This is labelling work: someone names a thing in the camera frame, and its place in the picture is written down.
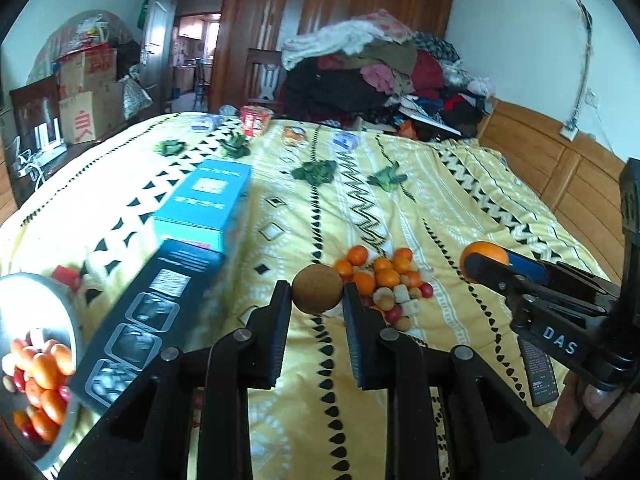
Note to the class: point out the person's right hand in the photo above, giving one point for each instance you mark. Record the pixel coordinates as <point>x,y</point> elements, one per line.
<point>597,402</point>

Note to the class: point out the red instant noodle cup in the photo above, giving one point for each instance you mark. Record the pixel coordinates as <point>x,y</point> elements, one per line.
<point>256,121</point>

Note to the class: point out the small red packet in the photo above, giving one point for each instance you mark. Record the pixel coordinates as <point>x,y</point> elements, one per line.
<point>65,277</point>

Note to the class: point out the clear plastic bag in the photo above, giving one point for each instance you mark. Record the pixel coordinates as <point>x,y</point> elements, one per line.
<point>136,97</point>

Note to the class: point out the pile of clothes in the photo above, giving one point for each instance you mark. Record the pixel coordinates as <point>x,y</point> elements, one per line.
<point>360,75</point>

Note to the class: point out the wooden headboard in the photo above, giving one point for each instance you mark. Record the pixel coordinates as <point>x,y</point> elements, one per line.
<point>550,160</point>

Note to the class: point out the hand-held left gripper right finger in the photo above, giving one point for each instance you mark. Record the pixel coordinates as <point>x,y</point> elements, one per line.
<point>356,335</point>

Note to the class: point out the white wall socket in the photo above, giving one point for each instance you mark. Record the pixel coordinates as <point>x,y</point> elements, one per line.
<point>568,131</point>

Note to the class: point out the cardboard box with red print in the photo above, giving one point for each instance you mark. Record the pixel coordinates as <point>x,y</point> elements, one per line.
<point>90,117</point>
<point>90,72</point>

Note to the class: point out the wooden chair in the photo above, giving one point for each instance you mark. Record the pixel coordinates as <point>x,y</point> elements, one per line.
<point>262,72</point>

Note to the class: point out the orange snack packet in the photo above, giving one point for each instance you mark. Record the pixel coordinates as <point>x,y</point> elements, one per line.
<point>294,135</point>

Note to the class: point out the yellow patterned blanket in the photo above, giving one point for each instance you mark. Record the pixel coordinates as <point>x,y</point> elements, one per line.
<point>450,210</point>

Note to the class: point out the brown wooden wardrobe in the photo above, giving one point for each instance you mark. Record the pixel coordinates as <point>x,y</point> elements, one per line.
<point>310,0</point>

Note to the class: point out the blue snack packet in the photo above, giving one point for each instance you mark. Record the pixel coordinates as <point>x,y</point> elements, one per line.
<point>207,122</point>
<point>346,141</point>

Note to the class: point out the dark wooden frame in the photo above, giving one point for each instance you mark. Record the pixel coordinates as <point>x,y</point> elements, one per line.
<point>32,107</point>

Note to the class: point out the green leafy vegetable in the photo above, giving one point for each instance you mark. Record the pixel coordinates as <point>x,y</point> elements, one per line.
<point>235,145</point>
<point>170,147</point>
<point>315,171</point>
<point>387,176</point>

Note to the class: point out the heap of oranges and longans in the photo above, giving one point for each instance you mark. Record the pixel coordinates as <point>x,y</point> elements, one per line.
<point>45,370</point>
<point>387,277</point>

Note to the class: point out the small orange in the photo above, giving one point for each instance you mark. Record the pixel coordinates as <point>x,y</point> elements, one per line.
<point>487,251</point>

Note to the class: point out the grey room door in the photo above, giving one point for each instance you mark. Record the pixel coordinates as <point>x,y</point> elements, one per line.
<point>160,50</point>

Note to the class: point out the black cardboard box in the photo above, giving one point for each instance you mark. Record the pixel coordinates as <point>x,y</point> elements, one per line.
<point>160,300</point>

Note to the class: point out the round board under printed cloth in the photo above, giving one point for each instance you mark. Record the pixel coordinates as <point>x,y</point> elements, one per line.
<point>70,35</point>

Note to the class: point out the metal bowl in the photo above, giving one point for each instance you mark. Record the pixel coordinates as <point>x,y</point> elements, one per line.
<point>72,310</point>

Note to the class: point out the blue cardboard box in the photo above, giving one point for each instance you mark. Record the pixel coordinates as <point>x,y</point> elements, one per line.
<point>205,200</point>

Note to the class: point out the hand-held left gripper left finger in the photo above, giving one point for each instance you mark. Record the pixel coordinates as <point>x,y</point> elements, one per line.
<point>281,330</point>

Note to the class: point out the brown round kiwi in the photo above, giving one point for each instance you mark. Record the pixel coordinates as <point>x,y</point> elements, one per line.
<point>317,289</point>

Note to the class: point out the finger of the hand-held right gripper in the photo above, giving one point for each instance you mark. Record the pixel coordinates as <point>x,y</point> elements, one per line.
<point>527,264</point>
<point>492,275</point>

